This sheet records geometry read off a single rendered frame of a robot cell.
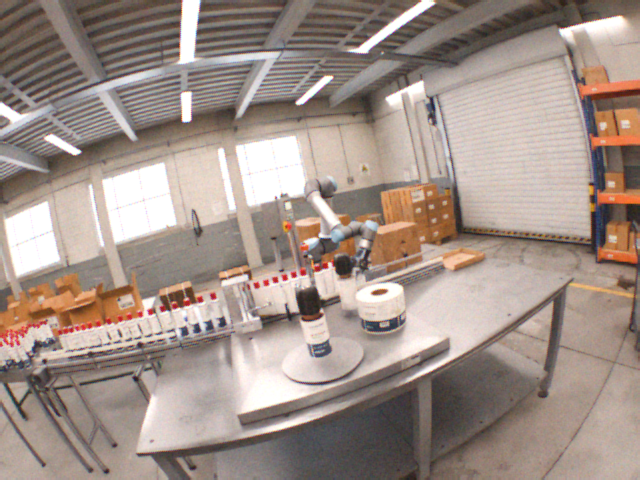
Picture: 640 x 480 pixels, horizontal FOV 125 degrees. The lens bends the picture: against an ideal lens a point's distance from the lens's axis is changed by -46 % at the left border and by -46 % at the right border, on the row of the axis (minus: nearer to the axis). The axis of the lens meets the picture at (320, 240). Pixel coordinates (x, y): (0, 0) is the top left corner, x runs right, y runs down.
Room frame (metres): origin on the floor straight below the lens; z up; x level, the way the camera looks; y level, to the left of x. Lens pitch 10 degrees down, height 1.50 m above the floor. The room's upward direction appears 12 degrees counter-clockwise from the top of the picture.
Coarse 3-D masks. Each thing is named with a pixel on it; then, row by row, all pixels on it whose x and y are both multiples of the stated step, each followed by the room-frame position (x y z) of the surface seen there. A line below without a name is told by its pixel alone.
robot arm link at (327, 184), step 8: (328, 176) 2.00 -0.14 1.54; (320, 184) 1.93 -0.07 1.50; (328, 184) 1.96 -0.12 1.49; (336, 184) 1.99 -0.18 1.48; (320, 192) 1.94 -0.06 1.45; (328, 192) 1.97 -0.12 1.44; (328, 200) 2.00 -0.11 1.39; (328, 232) 2.05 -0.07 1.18; (328, 240) 2.05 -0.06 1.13; (328, 248) 2.05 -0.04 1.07; (336, 248) 2.09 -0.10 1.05
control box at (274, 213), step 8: (272, 200) 1.61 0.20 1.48; (280, 200) 1.62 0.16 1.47; (264, 208) 1.61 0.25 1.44; (272, 208) 1.59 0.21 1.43; (280, 208) 1.60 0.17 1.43; (264, 216) 1.61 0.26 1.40; (272, 216) 1.59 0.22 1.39; (280, 216) 1.58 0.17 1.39; (272, 224) 1.60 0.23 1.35; (280, 224) 1.58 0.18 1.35; (272, 232) 1.60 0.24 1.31; (280, 232) 1.58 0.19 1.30; (288, 232) 1.64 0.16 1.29
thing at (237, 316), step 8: (224, 288) 1.35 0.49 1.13; (232, 288) 1.36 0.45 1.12; (224, 296) 1.35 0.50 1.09; (232, 296) 1.36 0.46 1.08; (240, 296) 1.37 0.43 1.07; (248, 296) 1.40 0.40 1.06; (232, 304) 1.35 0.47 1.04; (232, 312) 1.35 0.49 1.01; (240, 312) 1.38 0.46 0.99; (232, 320) 1.35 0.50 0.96; (240, 320) 1.36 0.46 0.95; (248, 320) 1.37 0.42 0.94; (256, 320) 1.38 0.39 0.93; (240, 328) 1.35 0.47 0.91; (248, 328) 1.36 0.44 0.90
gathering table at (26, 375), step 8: (56, 336) 1.50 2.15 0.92; (56, 344) 1.45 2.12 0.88; (40, 352) 1.30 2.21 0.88; (32, 360) 1.16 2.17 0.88; (8, 368) 0.99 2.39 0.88; (16, 368) 1.01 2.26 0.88; (32, 368) 1.04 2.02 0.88; (0, 376) 0.83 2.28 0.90; (8, 376) 0.86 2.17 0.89; (16, 376) 0.89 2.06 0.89; (24, 376) 0.91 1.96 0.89; (32, 376) 0.98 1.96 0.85; (32, 384) 0.95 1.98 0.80; (32, 392) 0.93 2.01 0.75; (0, 400) 0.81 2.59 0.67; (40, 400) 0.94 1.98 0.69; (48, 408) 0.97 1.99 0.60; (8, 416) 0.79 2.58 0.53; (48, 416) 0.93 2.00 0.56; (56, 424) 0.95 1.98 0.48; (16, 432) 0.77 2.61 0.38; (24, 440) 0.79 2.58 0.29; (64, 440) 0.93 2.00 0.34; (32, 448) 0.81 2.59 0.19; (72, 448) 0.94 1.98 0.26; (80, 456) 0.95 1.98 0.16; (88, 464) 0.97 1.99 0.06
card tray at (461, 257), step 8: (464, 248) 1.99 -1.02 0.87; (440, 256) 1.98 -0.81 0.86; (448, 256) 1.99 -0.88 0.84; (456, 256) 1.96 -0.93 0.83; (464, 256) 1.91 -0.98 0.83; (472, 256) 1.87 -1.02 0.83; (480, 256) 1.77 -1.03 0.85; (448, 264) 1.84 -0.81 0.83; (456, 264) 1.71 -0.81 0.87; (464, 264) 1.73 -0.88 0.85
